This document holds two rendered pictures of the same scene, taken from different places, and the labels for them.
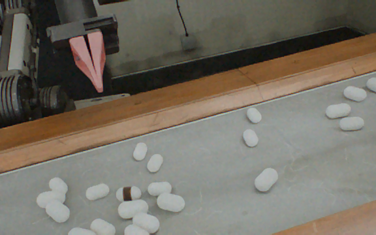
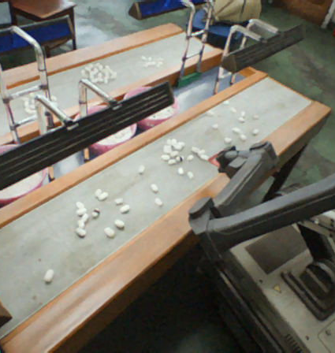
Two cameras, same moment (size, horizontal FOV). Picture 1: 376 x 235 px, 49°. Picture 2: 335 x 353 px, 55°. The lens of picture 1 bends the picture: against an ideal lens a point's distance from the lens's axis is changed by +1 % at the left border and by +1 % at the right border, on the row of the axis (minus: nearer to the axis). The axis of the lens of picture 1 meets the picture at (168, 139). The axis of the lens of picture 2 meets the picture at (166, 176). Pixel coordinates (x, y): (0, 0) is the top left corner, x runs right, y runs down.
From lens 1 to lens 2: 1.41 m
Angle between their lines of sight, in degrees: 93
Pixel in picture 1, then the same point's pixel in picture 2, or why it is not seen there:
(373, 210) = (110, 157)
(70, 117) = not seen: hidden behind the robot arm
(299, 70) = (148, 235)
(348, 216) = (117, 155)
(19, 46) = not seen: hidden behind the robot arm
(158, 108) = (199, 194)
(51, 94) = (323, 264)
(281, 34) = not seen: outside the picture
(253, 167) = (148, 178)
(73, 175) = (206, 165)
